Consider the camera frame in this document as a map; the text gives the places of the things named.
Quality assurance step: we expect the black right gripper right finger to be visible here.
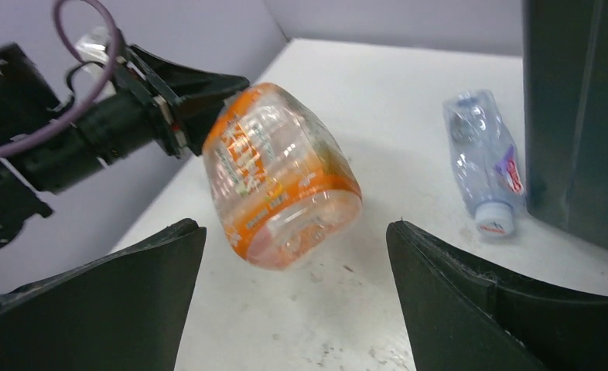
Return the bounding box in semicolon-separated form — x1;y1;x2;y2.
386;221;608;370

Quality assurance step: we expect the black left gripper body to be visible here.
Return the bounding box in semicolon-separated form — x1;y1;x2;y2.
76;45;192;169

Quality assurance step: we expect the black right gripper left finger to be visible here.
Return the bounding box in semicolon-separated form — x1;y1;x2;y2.
0;219;207;370

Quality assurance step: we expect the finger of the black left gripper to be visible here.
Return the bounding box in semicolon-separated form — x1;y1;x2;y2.
129;45;250;156

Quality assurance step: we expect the crushed orange bottle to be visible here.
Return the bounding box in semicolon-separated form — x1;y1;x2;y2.
202;83;363;271

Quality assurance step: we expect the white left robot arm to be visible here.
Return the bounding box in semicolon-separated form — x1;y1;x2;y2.
0;43;249;249

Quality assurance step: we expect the dark green plastic trash bin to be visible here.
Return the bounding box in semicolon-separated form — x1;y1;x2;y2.
522;0;608;250

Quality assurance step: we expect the crushed clear bottle white cap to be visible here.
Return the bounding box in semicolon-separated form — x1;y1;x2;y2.
442;90;525;239

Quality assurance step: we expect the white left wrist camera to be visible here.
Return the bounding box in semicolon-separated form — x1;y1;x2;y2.
74;26;111;81

